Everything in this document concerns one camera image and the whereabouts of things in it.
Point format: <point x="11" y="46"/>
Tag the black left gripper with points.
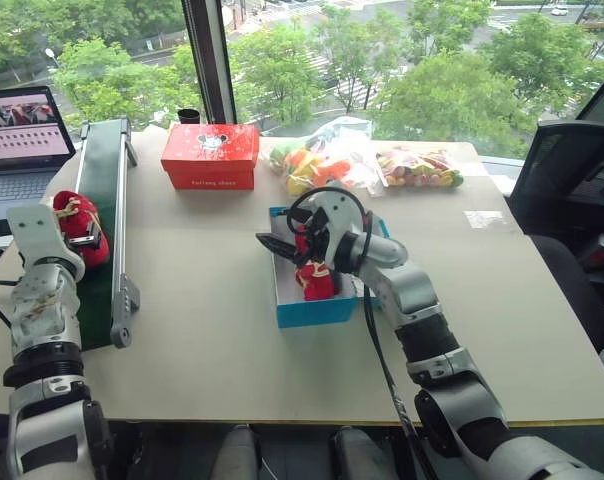
<point x="78" y="241"/>

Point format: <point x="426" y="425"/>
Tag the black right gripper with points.
<point x="313" y="235"/>

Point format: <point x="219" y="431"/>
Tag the red pouch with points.
<point x="316" y="280"/>
<point x="77" y="215"/>

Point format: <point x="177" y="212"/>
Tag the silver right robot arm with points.
<point x="432" y="345"/>

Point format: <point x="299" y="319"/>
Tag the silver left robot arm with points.
<point x="42" y="320"/>

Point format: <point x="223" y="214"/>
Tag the open blue shoebox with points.
<point x="314" y="307"/>

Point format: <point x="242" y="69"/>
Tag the red shoebox with lid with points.
<point x="209" y="157"/>

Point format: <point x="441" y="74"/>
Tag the green conveyor belt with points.
<point x="102" y="225"/>

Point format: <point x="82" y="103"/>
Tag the clear bag of plush toys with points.
<point x="322" y="160"/>

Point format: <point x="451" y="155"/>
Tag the open grey laptop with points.
<point x="17" y="150"/>

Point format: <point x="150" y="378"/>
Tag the clear bag of colourful toys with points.
<point x="417" y="170"/>

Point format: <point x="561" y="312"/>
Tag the black cup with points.
<point x="188" y="116"/>

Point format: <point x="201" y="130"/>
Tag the clear tape patch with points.
<point x="486" y="219"/>

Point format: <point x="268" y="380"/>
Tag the grey rounded robot leg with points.
<point x="237" y="452"/>
<point x="359" y="455"/>

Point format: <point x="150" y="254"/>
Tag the black window pillar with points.
<point x="209" y="55"/>

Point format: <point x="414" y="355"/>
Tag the black office chair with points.
<point x="567" y="210"/>

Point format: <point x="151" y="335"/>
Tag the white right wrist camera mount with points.
<point x="338" y="212"/>

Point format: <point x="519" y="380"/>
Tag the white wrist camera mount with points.
<point x="338" y="212"/>
<point x="34" y="232"/>

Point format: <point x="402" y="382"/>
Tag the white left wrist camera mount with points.
<point x="34" y="232"/>

